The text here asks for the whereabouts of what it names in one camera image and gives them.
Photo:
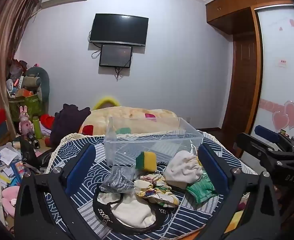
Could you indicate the yellow plush item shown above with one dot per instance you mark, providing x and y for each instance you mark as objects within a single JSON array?
[{"x": 106, "y": 101}]

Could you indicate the floral cloth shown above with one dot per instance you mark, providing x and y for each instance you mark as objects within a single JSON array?
[{"x": 157, "y": 192}]

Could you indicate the striped brown curtain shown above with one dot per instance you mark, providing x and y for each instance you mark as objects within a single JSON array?
[{"x": 1, "y": 55}]

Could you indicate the red cloth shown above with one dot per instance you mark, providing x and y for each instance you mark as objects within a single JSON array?
[{"x": 46, "y": 121}]

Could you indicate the green storage box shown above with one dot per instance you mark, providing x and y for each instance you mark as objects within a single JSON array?
[{"x": 29, "y": 107}]

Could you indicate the pink plush item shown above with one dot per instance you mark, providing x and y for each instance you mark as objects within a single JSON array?
[{"x": 9, "y": 197}]

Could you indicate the grey green plush toy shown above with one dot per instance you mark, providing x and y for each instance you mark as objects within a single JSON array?
[{"x": 35, "y": 80}]

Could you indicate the black flashlight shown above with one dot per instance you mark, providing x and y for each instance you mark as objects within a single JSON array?
[{"x": 33, "y": 140}]

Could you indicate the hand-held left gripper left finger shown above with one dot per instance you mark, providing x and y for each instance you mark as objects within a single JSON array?
[{"x": 83, "y": 166}]

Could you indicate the pink bunny toy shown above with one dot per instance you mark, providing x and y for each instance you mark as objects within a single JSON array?
[{"x": 25, "y": 123}]

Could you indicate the yellow green sponge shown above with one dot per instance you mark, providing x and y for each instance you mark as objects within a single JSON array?
[{"x": 149, "y": 161}]

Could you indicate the green bottle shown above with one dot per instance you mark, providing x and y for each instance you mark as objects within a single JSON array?
[{"x": 37, "y": 128}]

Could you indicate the pile of papers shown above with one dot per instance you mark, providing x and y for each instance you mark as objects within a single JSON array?
[{"x": 9, "y": 165}]

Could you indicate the small wall monitor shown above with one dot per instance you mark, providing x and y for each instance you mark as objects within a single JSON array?
[{"x": 115, "y": 55}]

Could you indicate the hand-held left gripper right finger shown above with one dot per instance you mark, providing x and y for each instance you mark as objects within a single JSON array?
[{"x": 212, "y": 171}]

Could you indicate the blue patterned cloth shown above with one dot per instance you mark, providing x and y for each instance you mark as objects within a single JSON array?
[{"x": 192, "y": 217}]

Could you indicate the wall television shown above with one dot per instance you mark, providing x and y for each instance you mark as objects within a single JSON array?
[{"x": 118, "y": 28}]

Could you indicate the green knitted cloth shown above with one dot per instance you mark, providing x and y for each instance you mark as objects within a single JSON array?
[{"x": 199, "y": 191}]

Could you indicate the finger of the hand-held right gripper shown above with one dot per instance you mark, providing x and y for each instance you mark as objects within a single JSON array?
[
  {"x": 266, "y": 132},
  {"x": 254, "y": 146}
]

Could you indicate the dark purple garment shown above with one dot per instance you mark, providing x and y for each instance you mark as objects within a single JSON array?
[{"x": 66, "y": 122}]

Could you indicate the black trimmed white bag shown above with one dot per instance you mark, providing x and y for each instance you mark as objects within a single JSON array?
[{"x": 134, "y": 210}]

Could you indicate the beige blanket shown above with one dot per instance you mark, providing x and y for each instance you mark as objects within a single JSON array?
[{"x": 136, "y": 120}]

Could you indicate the clear plastic bin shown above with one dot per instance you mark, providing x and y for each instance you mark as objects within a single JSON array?
[{"x": 149, "y": 145}]

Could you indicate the wooden overhead cabinet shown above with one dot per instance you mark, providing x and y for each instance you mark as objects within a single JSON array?
[{"x": 237, "y": 5}]

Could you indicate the grey knitted cloth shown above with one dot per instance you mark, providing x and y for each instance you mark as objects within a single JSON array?
[{"x": 116, "y": 178}]

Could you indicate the white cloth pouch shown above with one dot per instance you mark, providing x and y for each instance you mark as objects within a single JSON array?
[{"x": 182, "y": 170}]

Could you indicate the brown wooden door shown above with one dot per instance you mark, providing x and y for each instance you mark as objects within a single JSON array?
[{"x": 242, "y": 87}]

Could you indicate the pile of toys and packets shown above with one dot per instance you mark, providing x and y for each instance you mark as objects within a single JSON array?
[{"x": 16, "y": 80}]

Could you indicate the sliding door with heart stickers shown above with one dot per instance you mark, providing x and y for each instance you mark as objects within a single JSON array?
[{"x": 279, "y": 80}]

